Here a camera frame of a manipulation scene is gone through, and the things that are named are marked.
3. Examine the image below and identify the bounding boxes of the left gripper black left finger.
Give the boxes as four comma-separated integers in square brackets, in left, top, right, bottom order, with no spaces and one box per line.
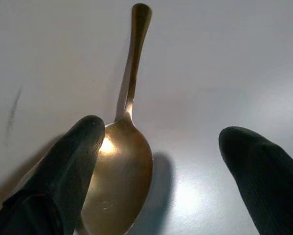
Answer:
[0,115,106,235]

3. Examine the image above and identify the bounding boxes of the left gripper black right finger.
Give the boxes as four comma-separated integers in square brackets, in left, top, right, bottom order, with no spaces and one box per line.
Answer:
[219,126,293,235]

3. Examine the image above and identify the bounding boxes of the gold metal spoon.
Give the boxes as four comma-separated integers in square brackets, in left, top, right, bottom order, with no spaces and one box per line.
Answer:
[80,2,154,235]

